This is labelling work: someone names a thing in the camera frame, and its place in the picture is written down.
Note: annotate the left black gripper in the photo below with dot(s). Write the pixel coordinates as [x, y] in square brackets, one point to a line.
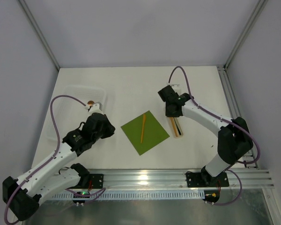
[105, 126]

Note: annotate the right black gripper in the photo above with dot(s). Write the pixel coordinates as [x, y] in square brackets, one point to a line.
[173, 110]

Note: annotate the orange plastic spoon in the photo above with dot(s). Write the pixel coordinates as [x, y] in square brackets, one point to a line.
[173, 125]

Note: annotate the iridescent metal fork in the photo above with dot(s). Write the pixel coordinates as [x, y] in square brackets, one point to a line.
[177, 127]

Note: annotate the orange plastic knife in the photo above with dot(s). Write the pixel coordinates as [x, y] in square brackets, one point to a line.
[143, 127]

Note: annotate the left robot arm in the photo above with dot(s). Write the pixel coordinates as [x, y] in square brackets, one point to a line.
[24, 195]

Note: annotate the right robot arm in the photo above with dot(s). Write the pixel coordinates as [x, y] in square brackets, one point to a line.
[233, 134]

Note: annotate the green paper napkin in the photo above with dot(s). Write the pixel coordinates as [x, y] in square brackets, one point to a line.
[144, 132]

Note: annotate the copper round ball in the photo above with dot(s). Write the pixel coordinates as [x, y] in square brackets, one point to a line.
[90, 102]

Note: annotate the beige utensil tray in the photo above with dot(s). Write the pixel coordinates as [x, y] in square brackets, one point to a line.
[172, 128]

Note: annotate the white plastic basket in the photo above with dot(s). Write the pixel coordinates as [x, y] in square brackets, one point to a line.
[68, 113]

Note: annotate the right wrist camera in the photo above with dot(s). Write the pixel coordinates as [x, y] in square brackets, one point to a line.
[174, 86]

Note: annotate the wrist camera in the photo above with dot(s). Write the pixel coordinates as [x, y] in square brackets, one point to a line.
[94, 108]
[174, 86]

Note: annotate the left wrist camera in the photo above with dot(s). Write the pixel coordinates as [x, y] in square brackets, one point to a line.
[94, 108]

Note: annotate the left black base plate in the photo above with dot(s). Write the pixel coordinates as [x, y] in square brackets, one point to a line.
[90, 181]

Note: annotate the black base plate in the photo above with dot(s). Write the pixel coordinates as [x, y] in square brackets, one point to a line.
[205, 180]
[90, 181]

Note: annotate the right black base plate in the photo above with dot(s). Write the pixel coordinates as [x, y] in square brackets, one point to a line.
[205, 180]

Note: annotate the white slotted cable duct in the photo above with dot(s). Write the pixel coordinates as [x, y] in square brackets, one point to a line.
[133, 195]

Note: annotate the right aluminium frame rail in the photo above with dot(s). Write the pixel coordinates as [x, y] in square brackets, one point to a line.
[233, 106]

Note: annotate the aluminium front rail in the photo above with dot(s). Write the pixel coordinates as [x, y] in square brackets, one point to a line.
[175, 179]

